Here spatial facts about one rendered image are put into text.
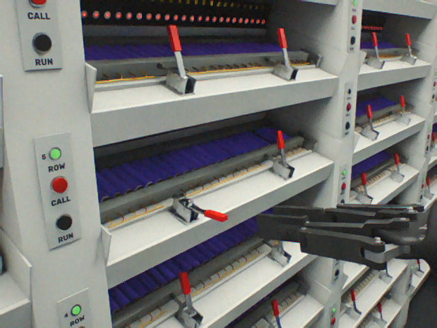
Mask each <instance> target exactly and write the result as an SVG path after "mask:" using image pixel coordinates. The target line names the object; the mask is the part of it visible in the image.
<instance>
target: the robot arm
mask: <svg viewBox="0 0 437 328"><path fill-rule="evenodd" d="M256 220H257V229H258V234H259V238H264V239H269V240H275V241H285V242H291V243H300V252H302V253H304V254H311V255H315V256H321V257H325V258H331V259H335V260H341V261H343V260H345V261H348V262H355V263H359V264H364V265H365V266H368V267H370V268H372V269H375V270H377V271H384V270H386V269H387V260H390V259H391V258H395V259H398V260H411V259H415V260H418V259H423V260H424V261H426V263H427V264H428V266H429V269H430V271H431V272H432V273H433V274H434V275H435V276H437V200H435V201H434V203H433V204H432V205H431V208H430V210H429V213H425V211H424V204H422V203H416V204H350V203H347V204H338V205H336V208H330V207H329V208H325V209H323V208H313V207H302V206H280V205H275V206H273V207H272V214H264V213H259V214H257V215H256Z"/></svg>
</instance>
